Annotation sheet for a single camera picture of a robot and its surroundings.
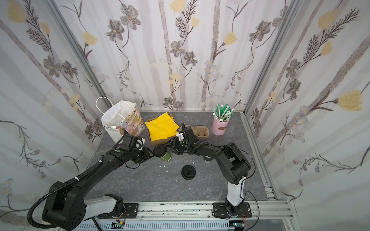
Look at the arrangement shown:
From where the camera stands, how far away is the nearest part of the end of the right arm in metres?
0.72

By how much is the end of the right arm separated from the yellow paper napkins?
0.52ft

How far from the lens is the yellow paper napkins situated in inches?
40.4
